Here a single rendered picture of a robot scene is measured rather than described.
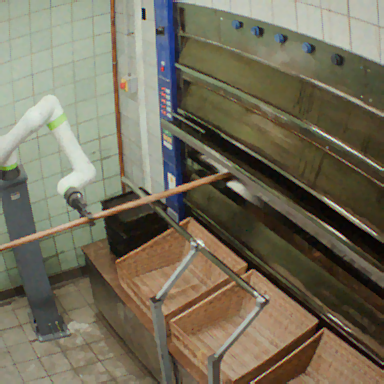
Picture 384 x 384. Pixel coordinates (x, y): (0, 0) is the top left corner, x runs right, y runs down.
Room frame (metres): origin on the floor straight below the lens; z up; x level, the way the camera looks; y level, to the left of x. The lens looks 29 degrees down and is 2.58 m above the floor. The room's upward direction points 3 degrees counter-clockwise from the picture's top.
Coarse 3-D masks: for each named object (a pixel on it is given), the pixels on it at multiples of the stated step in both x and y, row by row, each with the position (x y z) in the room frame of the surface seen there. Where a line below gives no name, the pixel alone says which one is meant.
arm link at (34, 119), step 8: (40, 104) 2.64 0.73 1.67; (48, 104) 2.67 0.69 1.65; (32, 112) 2.55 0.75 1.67; (40, 112) 2.57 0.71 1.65; (48, 112) 2.63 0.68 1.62; (24, 120) 2.55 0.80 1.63; (32, 120) 2.53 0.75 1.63; (40, 120) 2.54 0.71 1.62; (16, 128) 2.57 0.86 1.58; (24, 128) 2.54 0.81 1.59; (32, 128) 2.53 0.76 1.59; (8, 136) 2.59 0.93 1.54; (16, 136) 2.56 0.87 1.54; (24, 136) 2.56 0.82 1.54; (0, 144) 2.61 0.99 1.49; (8, 144) 2.58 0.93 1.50; (16, 144) 2.59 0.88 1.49; (0, 152) 2.60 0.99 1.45; (8, 152) 2.60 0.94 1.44; (0, 160) 2.61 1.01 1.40
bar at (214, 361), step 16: (160, 208) 2.42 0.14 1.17; (176, 224) 2.28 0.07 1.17; (192, 240) 2.15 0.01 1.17; (192, 256) 2.11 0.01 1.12; (208, 256) 2.03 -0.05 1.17; (176, 272) 2.08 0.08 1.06; (224, 272) 1.93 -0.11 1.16; (160, 304) 2.02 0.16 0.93; (256, 304) 1.71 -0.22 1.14; (160, 320) 2.01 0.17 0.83; (160, 336) 2.00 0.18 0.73; (240, 336) 1.65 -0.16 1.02; (160, 352) 2.01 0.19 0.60; (224, 352) 1.62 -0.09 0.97; (208, 368) 1.61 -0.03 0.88
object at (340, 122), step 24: (192, 48) 2.84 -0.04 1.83; (216, 48) 2.68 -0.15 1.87; (192, 72) 2.73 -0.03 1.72; (216, 72) 2.61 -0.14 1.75; (240, 72) 2.47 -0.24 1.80; (264, 72) 2.34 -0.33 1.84; (264, 96) 2.29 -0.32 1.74; (288, 96) 2.17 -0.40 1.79; (312, 96) 2.06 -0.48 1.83; (336, 96) 1.96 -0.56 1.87; (312, 120) 2.02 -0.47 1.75; (336, 120) 1.92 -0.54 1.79; (360, 120) 1.82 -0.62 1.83; (336, 144) 1.85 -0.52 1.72; (360, 144) 1.78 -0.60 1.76
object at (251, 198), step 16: (192, 160) 2.88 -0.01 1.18; (208, 176) 2.74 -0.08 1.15; (240, 192) 2.51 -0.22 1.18; (256, 208) 2.38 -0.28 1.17; (272, 208) 2.35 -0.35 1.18; (272, 224) 2.27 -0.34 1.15; (288, 224) 2.21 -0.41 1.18; (304, 240) 2.07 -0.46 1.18; (320, 256) 1.96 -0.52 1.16; (336, 256) 1.92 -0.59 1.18; (336, 272) 1.85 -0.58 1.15; (352, 272) 1.79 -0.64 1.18; (368, 288) 1.66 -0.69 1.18
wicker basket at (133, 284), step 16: (192, 224) 2.83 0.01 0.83; (176, 240) 2.82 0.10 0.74; (208, 240) 2.68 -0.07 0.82; (128, 256) 2.67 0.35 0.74; (144, 256) 2.72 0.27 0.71; (160, 256) 2.77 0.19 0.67; (176, 256) 2.81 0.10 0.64; (224, 256) 2.54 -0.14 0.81; (128, 272) 2.67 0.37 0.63; (144, 272) 2.71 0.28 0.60; (160, 272) 2.73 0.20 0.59; (192, 272) 2.71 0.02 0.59; (240, 272) 2.37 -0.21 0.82; (128, 288) 2.53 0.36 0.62; (144, 288) 2.58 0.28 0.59; (160, 288) 2.58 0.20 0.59; (192, 288) 2.56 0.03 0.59; (208, 288) 2.29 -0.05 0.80; (144, 304) 2.37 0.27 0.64; (176, 304) 2.42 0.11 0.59; (192, 304) 2.24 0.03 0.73
